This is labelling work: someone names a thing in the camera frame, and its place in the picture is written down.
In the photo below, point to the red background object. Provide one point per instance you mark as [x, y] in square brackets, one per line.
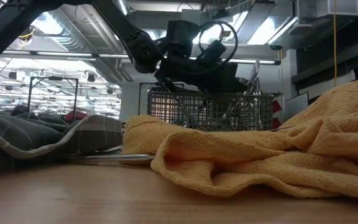
[277, 107]
[73, 115]

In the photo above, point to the long ceiling light strip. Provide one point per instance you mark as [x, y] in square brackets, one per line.
[253, 61]

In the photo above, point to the grey ceiling box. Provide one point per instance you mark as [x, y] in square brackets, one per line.
[194, 14]

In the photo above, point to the round silver air duct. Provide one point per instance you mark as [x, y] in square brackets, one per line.
[123, 6]

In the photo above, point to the person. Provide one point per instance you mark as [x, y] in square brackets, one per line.
[20, 110]

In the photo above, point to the black background frame stand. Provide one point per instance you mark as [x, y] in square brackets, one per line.
[76, 93]

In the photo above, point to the grey checked cloth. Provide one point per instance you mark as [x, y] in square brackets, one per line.
[85, 137]

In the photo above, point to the white ceiling box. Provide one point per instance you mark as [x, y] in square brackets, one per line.
[322, 7]

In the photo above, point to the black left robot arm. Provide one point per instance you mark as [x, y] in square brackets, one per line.
[129, 34]

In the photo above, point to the black overhead rack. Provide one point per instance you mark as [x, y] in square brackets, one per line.
[322, 73]

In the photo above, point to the white upright panel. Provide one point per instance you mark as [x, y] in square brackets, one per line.
[295, 107]

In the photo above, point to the grey mesh cutlery basket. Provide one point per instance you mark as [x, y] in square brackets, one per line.
[210, 112]

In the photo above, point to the yellow terry cloth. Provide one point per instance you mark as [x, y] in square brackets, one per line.
[259, 161]

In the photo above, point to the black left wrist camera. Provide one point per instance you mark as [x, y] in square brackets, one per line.
[182, 32]

